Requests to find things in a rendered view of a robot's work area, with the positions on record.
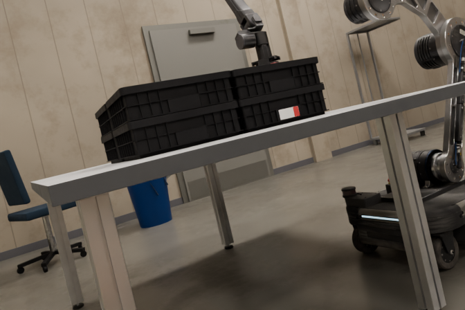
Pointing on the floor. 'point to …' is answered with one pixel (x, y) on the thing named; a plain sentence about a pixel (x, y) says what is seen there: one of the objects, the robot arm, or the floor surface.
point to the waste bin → (151, 202)
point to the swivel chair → (14, 198)
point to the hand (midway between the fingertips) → (270, 81)
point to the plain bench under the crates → (108, 183)
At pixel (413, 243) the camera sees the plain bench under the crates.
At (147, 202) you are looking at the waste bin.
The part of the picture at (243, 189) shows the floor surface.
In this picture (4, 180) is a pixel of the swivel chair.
